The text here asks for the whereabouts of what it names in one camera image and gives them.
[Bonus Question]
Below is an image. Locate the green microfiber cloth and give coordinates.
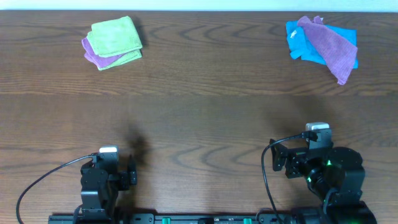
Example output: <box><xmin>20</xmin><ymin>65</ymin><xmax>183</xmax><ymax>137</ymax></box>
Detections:
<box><xmin>86</xmin><ymin>16</ymin><xmax>142</xmax><ymax>57</ymax></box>

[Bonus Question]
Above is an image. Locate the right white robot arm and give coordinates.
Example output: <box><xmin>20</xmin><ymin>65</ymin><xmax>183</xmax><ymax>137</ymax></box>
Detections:
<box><xmin>270</xmin><ymin>139</ymin><xmax>377</xmax><ymax>224</ymax></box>

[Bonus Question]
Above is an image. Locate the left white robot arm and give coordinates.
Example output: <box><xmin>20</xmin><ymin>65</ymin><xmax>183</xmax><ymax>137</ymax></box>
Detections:
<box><xmin>80</xmin><ymin>152</ymin><xmax>137</xmax><ymax>222</ymax></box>

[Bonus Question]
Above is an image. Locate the folded green cloth under purple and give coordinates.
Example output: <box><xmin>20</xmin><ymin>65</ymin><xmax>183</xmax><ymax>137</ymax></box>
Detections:
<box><xmin>97</xmin><ymin>50</ymin><xmax>142</xmax><ymax>71</ymax></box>

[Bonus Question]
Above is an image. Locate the purple cloth on blue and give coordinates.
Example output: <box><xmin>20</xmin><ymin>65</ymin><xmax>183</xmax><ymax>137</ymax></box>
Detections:
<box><xmin>297</xmin><ymin>16</ymin><xmax>358</xmax><ymax>85</ymax></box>

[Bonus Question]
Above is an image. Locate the right black camera cable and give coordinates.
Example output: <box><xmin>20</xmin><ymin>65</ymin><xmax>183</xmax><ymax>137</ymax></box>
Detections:
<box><xmin>260</xmin><ymin>133</ymin><xmax>312</xmax><ymax>224</ymax></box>

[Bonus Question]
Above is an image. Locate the black camera cable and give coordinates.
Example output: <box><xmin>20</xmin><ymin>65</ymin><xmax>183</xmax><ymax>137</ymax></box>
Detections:
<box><xmin>15</xmin><ymin>154</ymin><xmax>97</xmax><ymax>224</ymax></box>
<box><xmin>260</xmin><ymin>133</ymin><xmax>312</xmax><ymax>224</ymax></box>

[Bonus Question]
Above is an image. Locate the left black camera cable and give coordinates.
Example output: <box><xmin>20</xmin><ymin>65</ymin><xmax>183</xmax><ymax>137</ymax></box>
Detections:
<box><xmin>15</xmin><ymin>154</ymin><xmax>97</xmax><ymax>224</ymax></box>

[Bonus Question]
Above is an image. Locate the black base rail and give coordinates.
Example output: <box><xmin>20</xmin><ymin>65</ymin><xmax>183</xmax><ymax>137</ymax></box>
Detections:
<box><xmin>48</xmin><ymin>207</ymin><xmax>379</xmax><ymax>224</ymax></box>

